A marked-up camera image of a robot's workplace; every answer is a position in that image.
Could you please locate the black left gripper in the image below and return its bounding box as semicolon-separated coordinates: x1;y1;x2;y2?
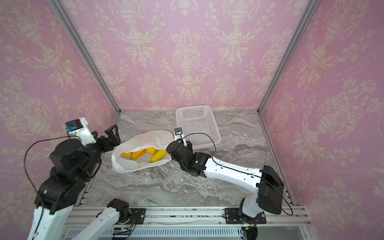
79;122;123;179

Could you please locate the long yellow toy fruit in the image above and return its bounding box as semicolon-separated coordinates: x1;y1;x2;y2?
150;150;167;163

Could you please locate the white plastic bag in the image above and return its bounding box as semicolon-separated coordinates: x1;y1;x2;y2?
112;130;174;174

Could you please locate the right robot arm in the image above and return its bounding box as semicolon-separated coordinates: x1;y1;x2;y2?
166;140;285;223

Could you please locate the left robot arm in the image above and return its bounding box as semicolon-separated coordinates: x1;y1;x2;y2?
28;118;121;240

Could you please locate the round yellow toy lemon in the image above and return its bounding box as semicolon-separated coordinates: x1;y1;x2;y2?
121;153;132;158

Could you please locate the white perforated plastic basket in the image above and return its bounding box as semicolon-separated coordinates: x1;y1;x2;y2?
176;105;222;150

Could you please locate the white vented control box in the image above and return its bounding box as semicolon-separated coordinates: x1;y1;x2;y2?
67;226;245;239

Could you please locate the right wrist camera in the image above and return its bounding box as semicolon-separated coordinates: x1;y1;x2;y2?
174;128;187;147

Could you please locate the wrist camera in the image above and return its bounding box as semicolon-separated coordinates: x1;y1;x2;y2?
66;118;97;146
174;128;187;147

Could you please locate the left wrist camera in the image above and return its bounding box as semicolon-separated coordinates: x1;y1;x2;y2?
66;118;97;146

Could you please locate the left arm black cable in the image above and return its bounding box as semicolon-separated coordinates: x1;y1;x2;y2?
23;135;79;235

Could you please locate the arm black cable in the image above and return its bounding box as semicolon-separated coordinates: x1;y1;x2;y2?
181;132;294;217
23;135;79;235

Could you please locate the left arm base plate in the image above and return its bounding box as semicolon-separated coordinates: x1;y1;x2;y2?
127;208;146;225

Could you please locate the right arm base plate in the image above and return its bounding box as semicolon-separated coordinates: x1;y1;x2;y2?
222;208;267;225

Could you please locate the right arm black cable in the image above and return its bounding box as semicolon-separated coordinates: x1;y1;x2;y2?
181;132;294;217

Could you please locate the aluminium front rail frame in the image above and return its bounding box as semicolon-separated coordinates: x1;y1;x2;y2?
61;205;316;240

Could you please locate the left aluminium corner post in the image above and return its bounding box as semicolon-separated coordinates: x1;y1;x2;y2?
48;0;121;116

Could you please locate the aluminium corner post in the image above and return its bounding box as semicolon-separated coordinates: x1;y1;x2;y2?
258;0;320;115
48;0;121;116

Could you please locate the right aluminium corner post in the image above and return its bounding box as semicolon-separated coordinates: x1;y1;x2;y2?
258;0;320;115

